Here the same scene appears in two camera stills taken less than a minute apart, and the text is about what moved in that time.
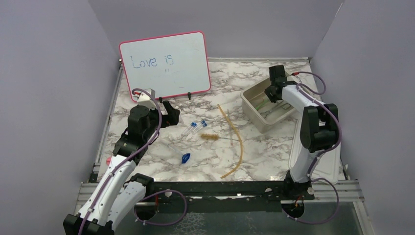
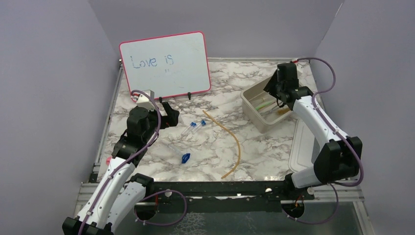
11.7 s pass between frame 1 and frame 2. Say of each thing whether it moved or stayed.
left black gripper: stayed
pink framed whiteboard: stayed
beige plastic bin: stayed
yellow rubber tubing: moved
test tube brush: moved
